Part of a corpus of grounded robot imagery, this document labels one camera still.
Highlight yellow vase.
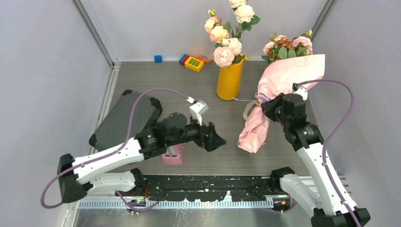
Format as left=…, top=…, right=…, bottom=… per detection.
left=216, top=55, right=247, bottom=101

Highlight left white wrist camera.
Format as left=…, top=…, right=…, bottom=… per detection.
left=186, top=96, right=209, bottom=126

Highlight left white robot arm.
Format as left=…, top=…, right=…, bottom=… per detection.
left=57, top=113, right=226, bottom=203

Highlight blue cube block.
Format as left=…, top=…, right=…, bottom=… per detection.
left=154, top=55, right=163, bottom=63

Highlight pink flower bouquet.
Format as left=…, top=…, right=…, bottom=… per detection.
left=237, top=30, right=325, bottom=153

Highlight peach roses in vase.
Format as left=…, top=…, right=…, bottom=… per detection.
left=204, top=0, right=260, bottom=68

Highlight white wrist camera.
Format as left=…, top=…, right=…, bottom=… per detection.
left=292, top=83, right=308, bottom=101
left=186, top=96, right=209, bottom=126

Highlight yellow toy block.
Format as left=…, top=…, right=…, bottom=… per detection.
left=179, top=54, right=205, bottom=72

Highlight pink toy toaster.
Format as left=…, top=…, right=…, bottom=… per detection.
left=162, top=144, right=184, bottom=165

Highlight beige ribbon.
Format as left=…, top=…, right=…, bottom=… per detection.
left=233, top=98, right=260, bottom=121

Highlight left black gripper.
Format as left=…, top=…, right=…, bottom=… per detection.
left=167, top=113, right=226, bottom=151

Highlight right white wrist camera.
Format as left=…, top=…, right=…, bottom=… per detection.
left=292, top=83, right=308, bottom=101

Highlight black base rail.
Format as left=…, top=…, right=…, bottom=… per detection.
left=114, top=174, right=301, bottom=203

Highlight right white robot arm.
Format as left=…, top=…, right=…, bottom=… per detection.
left=261, top=94, right=371, bottom=227

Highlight black hard case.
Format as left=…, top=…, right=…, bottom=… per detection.
left=88, top=89, right=163, bottom=151

